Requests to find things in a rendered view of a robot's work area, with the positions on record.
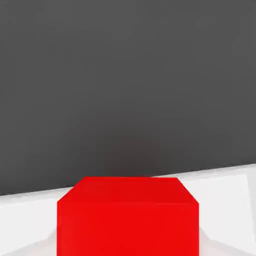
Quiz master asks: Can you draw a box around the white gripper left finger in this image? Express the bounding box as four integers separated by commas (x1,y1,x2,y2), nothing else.
5,227,58,256

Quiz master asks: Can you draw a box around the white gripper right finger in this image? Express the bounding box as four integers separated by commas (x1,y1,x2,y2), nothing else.
198,226,256,256

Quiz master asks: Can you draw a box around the small red cube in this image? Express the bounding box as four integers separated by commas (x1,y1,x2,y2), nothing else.
56,176,200,256

